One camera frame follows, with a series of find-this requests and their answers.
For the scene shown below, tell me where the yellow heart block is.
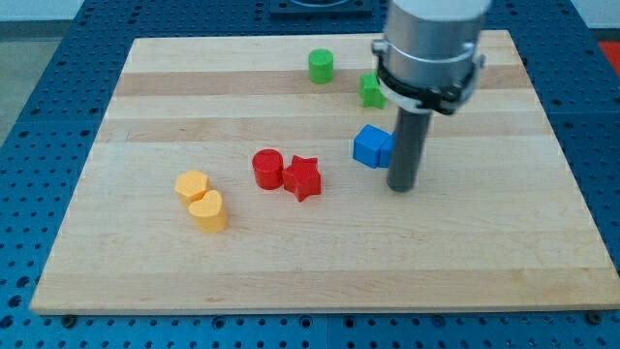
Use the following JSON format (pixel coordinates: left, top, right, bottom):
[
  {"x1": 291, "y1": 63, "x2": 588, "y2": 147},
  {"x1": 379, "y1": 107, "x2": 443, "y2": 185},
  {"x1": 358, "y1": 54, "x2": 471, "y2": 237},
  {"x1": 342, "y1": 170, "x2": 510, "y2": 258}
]
[{"x1": 188, "y1": 190, "x2": 228, "y2": 233}]

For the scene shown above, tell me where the green star block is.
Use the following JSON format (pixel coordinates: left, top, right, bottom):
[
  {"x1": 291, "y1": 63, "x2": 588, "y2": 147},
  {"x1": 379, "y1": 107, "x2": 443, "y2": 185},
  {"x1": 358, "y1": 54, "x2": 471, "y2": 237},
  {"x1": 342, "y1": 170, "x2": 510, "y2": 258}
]
[{"x1": 358, "y1": 73, "x2": 387, "y2": 110}]

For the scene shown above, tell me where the blue cube block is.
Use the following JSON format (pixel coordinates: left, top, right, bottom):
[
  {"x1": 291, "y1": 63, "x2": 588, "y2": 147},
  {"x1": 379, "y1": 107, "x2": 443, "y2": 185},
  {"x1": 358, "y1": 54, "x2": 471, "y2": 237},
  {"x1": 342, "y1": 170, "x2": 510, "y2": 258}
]
[{"x1": 353, "y1": 124, "x2": 389, "y2": 169}]

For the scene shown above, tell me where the wooden board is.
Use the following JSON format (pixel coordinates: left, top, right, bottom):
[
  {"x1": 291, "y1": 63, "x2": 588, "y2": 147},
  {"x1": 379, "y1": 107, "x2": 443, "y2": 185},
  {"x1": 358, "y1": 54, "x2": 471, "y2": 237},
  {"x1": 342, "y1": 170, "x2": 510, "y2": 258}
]
[{"x1": 30, "y1": 30, "x2": 619, "y2": 315}]

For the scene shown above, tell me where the dark grey cylindrical pointer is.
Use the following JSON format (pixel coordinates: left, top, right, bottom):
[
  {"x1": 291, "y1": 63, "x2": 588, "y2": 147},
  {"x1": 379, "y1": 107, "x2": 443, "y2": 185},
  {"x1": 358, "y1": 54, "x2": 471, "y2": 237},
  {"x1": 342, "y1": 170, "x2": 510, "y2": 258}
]
[{"x1": 387, "y1": 109, "x2": 432, "y2": 193}]

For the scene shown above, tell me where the red star block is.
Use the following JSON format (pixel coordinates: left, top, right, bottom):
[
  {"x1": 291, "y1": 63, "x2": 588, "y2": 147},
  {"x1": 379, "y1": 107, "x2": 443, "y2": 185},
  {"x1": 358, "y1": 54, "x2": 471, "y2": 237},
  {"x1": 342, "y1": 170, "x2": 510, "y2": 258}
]
[{"x1": 282, "y1": 155, "x2": 322, "y2": 202}]

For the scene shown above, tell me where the black clamp ring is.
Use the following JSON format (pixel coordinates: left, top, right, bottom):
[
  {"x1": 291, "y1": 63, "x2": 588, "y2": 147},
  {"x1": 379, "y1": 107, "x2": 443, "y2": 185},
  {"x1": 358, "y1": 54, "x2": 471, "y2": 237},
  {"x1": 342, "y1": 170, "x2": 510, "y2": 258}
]
[{"x1": 375, "y1": 57, "x2": 479, "y2": 116}]

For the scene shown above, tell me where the yellow hexagon block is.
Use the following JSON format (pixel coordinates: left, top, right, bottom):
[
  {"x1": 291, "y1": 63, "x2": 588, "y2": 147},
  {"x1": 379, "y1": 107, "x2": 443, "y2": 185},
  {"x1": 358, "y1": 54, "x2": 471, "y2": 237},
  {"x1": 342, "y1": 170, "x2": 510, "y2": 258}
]
[{"x1": 174, "y1": 170, "x2": 211, "y2": 207}]

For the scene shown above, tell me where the green cylinder block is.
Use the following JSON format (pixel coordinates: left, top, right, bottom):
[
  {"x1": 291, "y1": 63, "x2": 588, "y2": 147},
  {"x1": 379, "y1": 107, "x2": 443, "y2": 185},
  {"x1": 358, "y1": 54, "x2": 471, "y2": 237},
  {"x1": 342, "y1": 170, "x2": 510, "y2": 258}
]
[{"x1": 308, "y1": 48, "x2": 333, "y2": 84}]

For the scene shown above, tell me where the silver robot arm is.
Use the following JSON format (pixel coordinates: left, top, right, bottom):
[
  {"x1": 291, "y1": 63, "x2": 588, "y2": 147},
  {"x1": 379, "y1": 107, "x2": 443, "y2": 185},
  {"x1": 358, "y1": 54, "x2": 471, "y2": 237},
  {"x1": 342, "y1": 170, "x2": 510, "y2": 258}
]
[{"x1": 371, "y1": 0, "x2": 492, "y2": 114}]

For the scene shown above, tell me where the red cylinder block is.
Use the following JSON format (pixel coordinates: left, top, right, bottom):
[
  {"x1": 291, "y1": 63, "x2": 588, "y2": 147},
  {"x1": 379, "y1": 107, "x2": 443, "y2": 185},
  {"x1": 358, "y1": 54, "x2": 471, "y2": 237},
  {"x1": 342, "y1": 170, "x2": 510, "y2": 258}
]
[{"x1": 252, "y1": 148, "x2": 284, "y2": 190}]

